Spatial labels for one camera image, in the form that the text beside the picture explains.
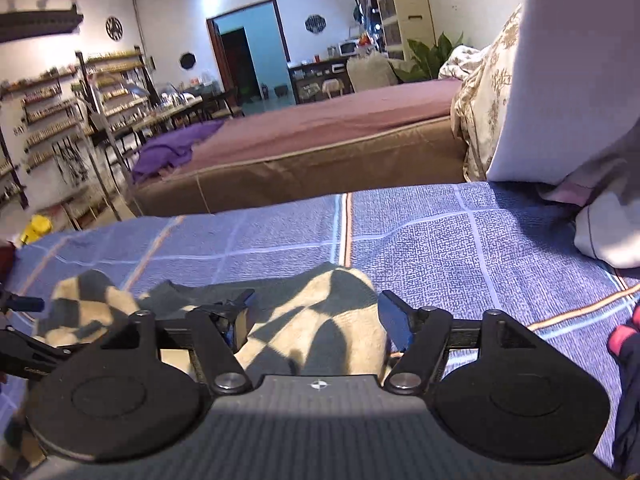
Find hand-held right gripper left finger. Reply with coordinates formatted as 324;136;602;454
100;287;257;396

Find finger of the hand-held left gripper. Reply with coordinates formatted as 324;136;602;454
0;329;77;379
0;290;46;314

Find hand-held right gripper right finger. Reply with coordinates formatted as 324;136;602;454
377;289;546;395

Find checkered blue and cream sweater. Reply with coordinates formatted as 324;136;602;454
0;262;393;473

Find yellow container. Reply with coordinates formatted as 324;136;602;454
19;214;54;247

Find blue plaid bed sheet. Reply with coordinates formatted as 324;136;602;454
0;180;640;480

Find metal ladder rack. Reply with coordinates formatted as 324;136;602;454
74;50;133;213

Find purple cloth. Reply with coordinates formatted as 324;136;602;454
131;119;227;184

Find brown bed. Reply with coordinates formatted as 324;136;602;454
131;77;470;217

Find cluttered work table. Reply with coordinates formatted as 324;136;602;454
142;87;240;133

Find pale pink pillow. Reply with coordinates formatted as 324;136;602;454
539;157;640;270

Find floral cream quilt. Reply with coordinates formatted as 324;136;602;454
450;5;524;182

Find pink and navy garment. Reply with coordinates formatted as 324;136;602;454
606;297;640;478

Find cream cushioned chair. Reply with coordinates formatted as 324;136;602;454
346;54;399;93

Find dark counter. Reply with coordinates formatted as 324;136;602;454
289;59;352;105

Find green potted plant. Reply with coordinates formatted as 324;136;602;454
399;31;465;82

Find crumpled white quilt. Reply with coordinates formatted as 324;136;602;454
439;44;495;81

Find white pillow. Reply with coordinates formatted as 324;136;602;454
486;0;640;187

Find cream drawer cabinet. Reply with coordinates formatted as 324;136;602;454
376;0;437;62

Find wall shelves of small bottles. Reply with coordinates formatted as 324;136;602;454
0;46;153;213

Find doorway with brown frame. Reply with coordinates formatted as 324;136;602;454
206;0;292;107

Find dark boat-shaped wall decor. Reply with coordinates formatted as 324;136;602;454
0;4;84;45

